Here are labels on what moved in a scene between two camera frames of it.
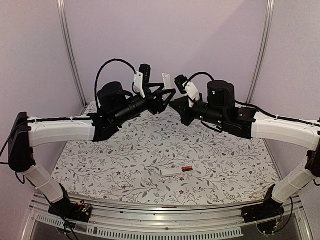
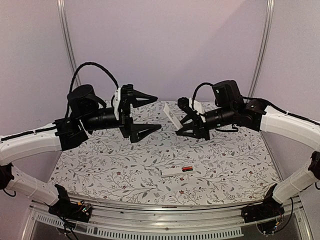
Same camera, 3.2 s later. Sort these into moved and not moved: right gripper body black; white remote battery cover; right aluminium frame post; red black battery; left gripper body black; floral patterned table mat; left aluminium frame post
Moved: white remote battery cover; right gripper body black; left gripper body black
Not moved: left aluminium frame post; floral patterned table mat; right aluminium frame post; red black battery
